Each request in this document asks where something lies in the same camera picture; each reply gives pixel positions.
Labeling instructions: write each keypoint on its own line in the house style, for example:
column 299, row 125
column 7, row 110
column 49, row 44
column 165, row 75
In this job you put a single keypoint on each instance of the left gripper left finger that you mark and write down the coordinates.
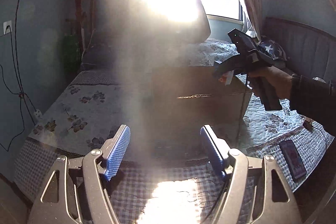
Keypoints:
column 58, row 200

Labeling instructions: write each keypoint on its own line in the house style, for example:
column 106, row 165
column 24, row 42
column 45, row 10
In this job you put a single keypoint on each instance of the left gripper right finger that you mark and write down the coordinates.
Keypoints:
column 272, row 198

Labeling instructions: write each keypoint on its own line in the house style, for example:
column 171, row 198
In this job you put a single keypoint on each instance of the dark sleeved right forearm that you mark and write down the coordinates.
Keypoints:
column 314, row 99

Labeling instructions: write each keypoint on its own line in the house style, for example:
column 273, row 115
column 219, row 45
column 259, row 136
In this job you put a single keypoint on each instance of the person's right hand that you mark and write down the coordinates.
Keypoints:
column 280, row 80

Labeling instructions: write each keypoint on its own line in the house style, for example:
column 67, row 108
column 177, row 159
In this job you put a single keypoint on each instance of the star pattern navy pillow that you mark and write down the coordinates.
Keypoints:
column 271, row 48

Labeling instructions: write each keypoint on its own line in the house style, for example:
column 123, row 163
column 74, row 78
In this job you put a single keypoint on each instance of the smartphone with lit screen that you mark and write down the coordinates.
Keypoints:
column 293, row 159

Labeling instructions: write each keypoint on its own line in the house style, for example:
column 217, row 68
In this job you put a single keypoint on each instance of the grey padded headboard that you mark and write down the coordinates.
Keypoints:
column 310, row 51

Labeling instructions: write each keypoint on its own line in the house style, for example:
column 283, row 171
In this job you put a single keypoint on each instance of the floral quilted bedspread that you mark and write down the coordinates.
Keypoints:
column 89, row 111

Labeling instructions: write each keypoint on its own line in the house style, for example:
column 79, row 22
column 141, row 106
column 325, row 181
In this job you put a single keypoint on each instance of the brown cardboard box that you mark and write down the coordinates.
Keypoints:
column 186, row 98

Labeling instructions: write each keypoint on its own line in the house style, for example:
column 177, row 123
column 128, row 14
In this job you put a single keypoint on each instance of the white power strip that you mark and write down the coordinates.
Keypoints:
column 38, row 114

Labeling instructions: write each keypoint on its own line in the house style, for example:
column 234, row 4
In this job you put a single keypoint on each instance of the constellation pattern dark pillow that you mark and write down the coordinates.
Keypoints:
column 103, row 52

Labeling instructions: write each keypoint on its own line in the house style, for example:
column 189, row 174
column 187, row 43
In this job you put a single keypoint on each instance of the green bag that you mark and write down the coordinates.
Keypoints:
column 71, row 54

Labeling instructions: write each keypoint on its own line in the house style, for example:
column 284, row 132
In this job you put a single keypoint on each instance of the white wall socket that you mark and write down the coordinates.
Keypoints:
column 7, row 27

